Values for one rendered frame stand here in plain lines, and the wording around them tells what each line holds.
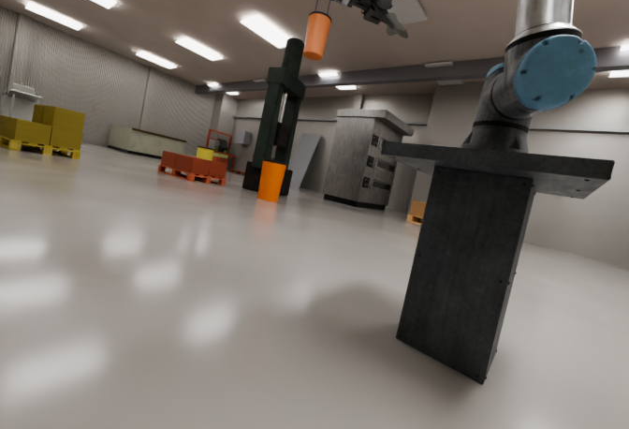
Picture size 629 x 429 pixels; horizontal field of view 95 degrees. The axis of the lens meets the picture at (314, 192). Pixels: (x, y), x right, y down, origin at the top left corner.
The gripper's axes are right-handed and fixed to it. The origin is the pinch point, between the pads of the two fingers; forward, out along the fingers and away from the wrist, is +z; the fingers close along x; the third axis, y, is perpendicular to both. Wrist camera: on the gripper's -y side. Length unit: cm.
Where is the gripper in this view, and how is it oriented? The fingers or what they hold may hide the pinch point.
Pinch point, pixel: (416, 12)
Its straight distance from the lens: 107.4
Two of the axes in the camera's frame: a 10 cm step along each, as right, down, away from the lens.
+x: -2.6, 9.7, 0.1
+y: -2.1, -0.7, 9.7
